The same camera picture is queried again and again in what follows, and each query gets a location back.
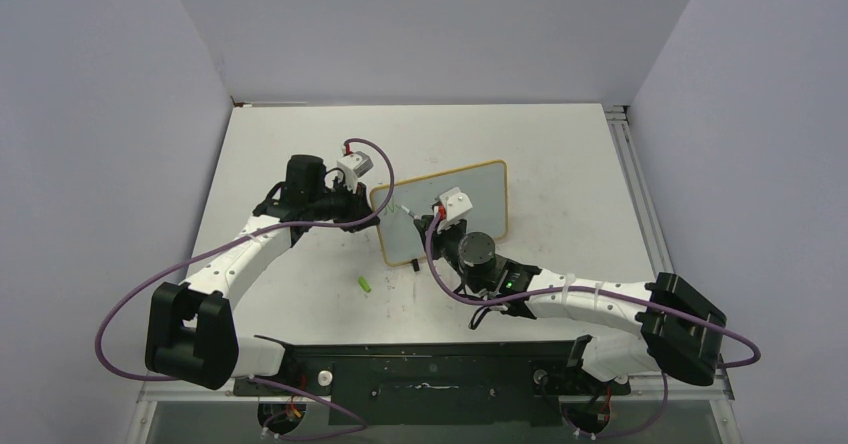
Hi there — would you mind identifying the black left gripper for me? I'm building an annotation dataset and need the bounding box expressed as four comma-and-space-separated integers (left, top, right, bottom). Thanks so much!
308, 176, 380, 234

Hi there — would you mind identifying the yellow framed whiteboard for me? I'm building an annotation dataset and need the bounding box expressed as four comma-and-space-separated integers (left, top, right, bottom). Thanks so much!
368, 160, 509, 267

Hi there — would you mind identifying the green white marker pen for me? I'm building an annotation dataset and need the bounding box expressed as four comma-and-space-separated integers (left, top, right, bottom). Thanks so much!
400, 205, 423, 221

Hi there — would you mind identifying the green marker cap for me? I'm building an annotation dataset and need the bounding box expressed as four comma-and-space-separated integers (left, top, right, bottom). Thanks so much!
357, 276, 372, 293

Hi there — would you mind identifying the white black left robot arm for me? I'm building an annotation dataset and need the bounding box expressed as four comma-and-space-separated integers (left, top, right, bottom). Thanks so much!
145, 151, 379, 395

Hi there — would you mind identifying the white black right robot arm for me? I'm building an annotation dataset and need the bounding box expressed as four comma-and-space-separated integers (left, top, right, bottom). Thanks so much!
413, 215, 726, 392

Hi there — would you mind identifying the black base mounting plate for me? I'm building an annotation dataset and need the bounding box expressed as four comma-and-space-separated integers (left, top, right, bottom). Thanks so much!
233, 337, 631, 426

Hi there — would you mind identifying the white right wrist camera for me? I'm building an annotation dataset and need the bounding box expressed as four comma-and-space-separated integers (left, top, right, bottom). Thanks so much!
438, 187, 473, 226

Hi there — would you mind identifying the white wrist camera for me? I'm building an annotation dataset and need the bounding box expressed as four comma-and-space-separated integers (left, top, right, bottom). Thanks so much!
336, 151, 373, 183
438, 187, 473, 226

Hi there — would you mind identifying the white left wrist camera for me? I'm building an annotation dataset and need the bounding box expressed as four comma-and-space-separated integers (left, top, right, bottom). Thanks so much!
336, 151, 373, 183

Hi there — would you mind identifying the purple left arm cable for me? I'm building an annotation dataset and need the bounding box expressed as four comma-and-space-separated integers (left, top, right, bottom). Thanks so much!
94, 138, 396, 442

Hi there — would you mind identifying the aluminium rail frame right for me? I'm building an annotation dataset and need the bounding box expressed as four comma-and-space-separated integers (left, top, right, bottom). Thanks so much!
603, 105, 675, 273

